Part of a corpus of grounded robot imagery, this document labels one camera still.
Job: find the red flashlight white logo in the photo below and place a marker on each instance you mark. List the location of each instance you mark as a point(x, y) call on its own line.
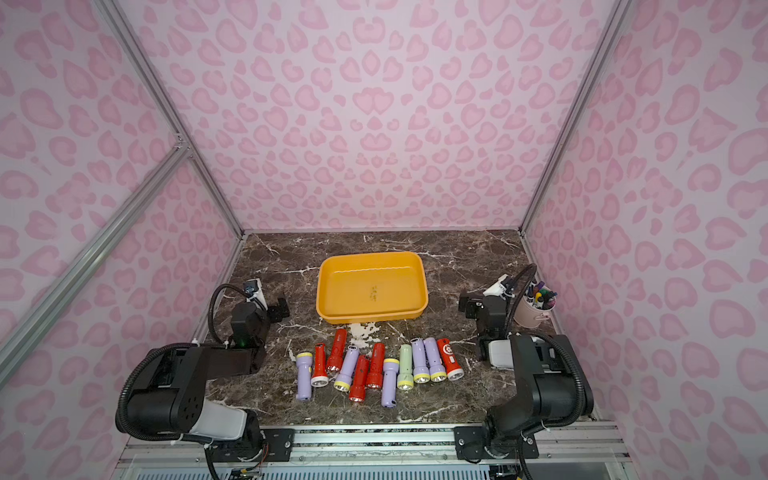
point(453, 369)

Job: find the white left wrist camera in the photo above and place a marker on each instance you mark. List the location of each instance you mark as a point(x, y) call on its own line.
point(254, 293)

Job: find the purple flashlight yellow top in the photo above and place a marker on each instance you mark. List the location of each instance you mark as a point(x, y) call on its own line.
point(389, 384)

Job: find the aluminium diagonal frame bar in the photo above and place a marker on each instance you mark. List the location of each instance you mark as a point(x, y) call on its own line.
point(40, 319)

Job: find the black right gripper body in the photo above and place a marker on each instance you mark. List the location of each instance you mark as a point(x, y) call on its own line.
point(471, 305)

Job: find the red flashlight white head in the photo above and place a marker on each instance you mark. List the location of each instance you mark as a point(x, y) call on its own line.
point(320, 376)

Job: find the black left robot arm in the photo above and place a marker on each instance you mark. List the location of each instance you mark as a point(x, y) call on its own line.
point(164, 397)

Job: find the yellow plastic storage tray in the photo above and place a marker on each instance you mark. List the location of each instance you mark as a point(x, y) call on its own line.
point(371, 287)

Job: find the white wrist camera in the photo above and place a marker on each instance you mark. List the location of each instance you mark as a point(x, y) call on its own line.
point(499, 288)
point(254, 293)

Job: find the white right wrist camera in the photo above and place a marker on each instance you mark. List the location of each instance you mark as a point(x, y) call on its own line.
point(499, 288)

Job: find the pink pen holder cup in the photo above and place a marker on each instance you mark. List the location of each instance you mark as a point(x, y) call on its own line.
point(536, 306)

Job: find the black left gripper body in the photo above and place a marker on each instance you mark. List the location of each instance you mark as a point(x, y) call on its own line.
point(274, 309)

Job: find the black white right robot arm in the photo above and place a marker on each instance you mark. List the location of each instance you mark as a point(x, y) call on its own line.
point(551, 388)

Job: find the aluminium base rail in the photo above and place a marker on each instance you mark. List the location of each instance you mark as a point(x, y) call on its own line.
point(585, 450)

